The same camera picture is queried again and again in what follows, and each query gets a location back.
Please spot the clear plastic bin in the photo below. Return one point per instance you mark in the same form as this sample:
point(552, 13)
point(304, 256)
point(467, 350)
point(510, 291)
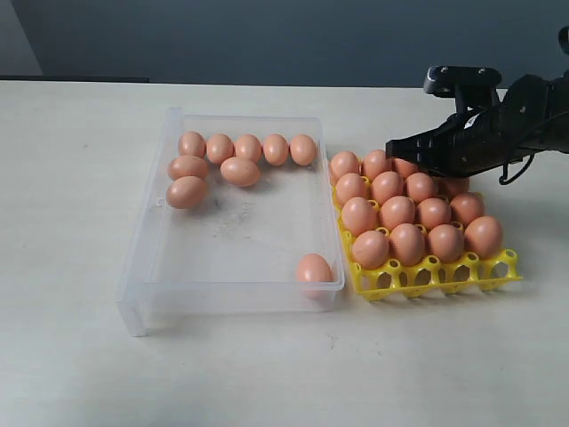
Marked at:
point(238, 250)

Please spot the black object behind table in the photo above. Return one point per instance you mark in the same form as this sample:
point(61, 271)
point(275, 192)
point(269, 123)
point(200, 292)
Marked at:
point(122, 80)

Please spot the brown egg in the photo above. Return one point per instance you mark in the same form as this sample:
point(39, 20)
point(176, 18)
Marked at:
point(303, 149)
point(387, 185)
point(420, 186)
point(359, 215)
point(192, 144)
point(350, 185)
point(275, 149)
point(248, 146)
point(186, 192)
point(219, 148)
point(433, 211)

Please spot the yellow plastic egg tray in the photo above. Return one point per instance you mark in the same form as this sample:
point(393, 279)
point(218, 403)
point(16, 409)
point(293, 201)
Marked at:
point(430, 273)

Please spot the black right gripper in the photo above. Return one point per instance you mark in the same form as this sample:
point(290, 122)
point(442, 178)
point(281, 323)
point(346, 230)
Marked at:
point(461, 147)

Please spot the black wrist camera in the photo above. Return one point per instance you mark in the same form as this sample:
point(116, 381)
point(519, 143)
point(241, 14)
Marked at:
point(470, 87)

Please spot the brown egg placed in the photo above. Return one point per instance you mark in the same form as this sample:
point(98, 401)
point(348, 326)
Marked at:
point(375, 163)
point(404, 168)
point(484, 237)
point(343, 163)

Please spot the brown egg front right corner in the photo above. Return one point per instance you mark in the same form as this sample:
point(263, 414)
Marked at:
point(313, 268)

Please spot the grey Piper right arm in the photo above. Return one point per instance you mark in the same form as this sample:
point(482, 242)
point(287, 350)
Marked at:
point(535, 111)

